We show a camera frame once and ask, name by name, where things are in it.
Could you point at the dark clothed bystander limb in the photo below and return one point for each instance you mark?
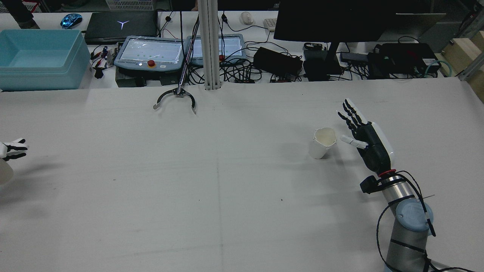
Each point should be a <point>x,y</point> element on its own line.
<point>20,15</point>

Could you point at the metal claw grabber tool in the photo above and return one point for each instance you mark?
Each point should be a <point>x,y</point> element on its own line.
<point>180,91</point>

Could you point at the black monitor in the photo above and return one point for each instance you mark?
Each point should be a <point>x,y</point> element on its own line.
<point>332,20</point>

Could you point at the aluminium profile post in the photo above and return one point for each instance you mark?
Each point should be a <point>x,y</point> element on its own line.
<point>210,45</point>

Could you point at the grey usb hub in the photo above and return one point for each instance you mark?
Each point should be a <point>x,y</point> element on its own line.
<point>353,57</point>

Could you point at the black electronics box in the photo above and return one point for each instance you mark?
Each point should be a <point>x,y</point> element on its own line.
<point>404,56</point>

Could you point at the blue computer mouse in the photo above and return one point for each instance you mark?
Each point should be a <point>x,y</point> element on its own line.
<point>71,20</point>

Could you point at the white keyboard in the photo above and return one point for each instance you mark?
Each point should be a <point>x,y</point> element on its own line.
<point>270,24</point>

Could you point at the black laptop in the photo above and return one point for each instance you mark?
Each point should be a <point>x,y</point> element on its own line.
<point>121,28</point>

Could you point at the teal plastic bin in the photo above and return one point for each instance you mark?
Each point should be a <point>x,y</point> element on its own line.
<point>41,75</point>

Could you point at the white plastic basket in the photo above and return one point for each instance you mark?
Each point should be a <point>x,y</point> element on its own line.
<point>130,4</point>

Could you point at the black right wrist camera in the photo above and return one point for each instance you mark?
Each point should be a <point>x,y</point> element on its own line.
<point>367,185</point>

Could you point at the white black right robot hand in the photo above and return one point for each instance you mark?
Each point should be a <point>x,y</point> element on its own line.
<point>374,145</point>

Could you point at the aluminium frame bar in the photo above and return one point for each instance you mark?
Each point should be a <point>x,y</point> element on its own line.
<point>472,68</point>

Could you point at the black power adapter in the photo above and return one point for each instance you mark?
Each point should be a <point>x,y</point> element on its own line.
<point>278,60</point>

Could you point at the white paper cup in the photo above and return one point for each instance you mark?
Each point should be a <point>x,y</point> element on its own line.
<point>319,149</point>

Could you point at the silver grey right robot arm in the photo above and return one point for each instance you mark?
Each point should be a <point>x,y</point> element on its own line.
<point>406,245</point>

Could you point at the grey teach pendant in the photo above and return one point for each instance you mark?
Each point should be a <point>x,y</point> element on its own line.
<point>151,51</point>
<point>230,47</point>

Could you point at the white computer mouse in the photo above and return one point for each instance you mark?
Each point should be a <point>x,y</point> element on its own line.
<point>246,18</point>

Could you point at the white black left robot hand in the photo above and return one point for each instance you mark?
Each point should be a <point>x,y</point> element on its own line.
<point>5,149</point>

